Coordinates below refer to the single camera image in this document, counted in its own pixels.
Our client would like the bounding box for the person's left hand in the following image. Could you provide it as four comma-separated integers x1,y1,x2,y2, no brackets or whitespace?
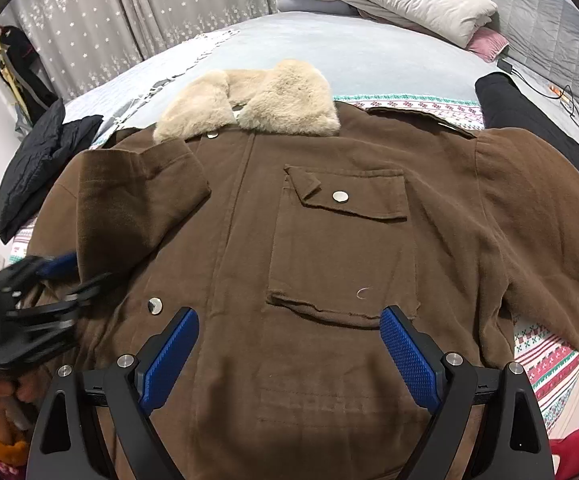
0,367,45,413

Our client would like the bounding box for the grey pillow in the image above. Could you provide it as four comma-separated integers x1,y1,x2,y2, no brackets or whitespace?
275,0,363,17

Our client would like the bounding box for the brown jacket with fur collar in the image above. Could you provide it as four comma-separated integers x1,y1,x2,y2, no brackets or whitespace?
16,59,579,480

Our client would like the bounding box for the black folded garment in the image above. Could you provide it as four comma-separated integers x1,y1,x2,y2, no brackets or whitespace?
474,74,579,196

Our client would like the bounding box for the grey star-print curtain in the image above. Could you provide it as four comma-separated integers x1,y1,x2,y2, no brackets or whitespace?
6,0,280,76

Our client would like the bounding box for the black cable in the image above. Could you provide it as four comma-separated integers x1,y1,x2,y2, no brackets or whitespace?
509,67,579,157

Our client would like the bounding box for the white orange power strip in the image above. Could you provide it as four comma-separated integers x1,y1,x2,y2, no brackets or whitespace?
543,82,576,107

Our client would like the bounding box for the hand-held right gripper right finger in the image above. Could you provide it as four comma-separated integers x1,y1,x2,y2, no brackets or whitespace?
379,305,555,480

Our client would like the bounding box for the grey quilted headboard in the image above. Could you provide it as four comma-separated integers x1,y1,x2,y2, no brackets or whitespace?
469,0,579,111

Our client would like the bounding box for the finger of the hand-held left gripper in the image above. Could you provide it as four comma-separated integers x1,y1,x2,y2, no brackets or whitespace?
9,272,115,327
16,252,79,291

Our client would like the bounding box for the black quilted jacket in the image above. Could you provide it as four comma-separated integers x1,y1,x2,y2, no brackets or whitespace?
0,99,104,245

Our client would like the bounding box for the pink pillow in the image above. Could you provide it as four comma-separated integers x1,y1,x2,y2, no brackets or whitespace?
467,27,510,63

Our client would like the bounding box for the black yellow hanging bag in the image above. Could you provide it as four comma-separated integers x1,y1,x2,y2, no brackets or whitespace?
0,25,57,111

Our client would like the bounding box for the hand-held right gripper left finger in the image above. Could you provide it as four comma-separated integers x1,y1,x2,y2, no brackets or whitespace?
25,306,200,480

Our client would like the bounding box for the red green patterned blanket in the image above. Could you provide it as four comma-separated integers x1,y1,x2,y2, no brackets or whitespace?
9,92,579,436

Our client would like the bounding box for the grey bed sheet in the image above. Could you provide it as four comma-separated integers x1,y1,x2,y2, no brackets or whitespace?
64,10,500,136

